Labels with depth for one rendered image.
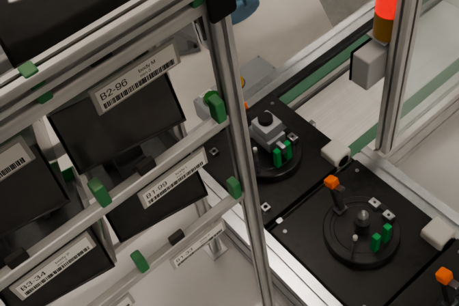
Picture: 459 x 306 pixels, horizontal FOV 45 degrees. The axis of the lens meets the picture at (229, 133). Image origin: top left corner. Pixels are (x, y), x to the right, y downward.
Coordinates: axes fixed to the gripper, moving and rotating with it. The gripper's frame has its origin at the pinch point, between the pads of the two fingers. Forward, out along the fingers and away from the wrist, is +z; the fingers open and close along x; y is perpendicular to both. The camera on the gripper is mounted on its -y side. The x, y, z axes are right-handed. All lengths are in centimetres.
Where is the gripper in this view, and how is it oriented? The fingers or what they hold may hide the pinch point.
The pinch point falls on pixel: (204, 45)
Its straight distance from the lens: 124.9
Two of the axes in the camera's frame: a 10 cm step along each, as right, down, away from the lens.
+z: 2.1, 6.4, 7.4
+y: 8.8, -4.5, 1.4
